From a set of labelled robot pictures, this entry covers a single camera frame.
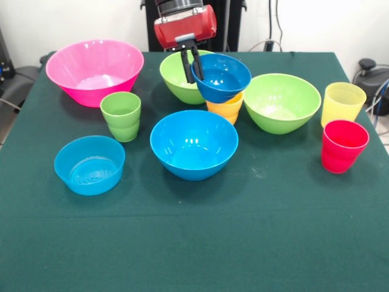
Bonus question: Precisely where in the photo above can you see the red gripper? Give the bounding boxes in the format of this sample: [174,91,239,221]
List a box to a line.
[153,4,219,85]

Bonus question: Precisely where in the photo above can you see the green bowl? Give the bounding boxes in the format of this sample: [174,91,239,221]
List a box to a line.
[159,49,215,105]
[243,73,322,135]

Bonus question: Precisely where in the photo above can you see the small dark blue bowl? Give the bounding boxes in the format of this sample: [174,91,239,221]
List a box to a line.
[191,53,252,103]

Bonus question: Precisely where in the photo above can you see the orange cup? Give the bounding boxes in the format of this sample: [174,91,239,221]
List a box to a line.
[206,91,244,126]

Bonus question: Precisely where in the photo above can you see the green cup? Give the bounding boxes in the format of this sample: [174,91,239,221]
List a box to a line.
[100,91,142,143]

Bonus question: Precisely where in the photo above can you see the large pink bowl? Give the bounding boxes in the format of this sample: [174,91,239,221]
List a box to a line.
[45,38,145,108]

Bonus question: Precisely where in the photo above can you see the translucent light blue bowl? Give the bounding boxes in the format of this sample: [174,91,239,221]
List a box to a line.
[53,135,126,196]

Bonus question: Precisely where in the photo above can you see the translucent yellow cup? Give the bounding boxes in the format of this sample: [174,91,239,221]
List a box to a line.
[320,82,368,128]

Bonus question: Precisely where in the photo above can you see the dark green tablecloth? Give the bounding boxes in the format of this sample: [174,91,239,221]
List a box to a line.
[0,50,389,292]

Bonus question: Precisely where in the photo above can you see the red cup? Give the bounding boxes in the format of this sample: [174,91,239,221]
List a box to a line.
[321,119,370,175]

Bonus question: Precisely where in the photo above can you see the black equipment box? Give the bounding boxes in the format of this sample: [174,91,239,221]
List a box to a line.
[0,27,16,89]

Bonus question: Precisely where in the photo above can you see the wall power socket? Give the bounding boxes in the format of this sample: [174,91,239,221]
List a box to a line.
[263,38,282,52]

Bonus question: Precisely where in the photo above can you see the black wall cable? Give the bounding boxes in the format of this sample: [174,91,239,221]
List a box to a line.
[275,0,285,51]

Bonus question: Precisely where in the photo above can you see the black pedestal leg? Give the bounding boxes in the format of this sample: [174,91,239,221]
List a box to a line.
[352,58,389,115]

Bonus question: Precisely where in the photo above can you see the bundle of blue cables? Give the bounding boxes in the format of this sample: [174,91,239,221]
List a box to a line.
[364,77,389,136]

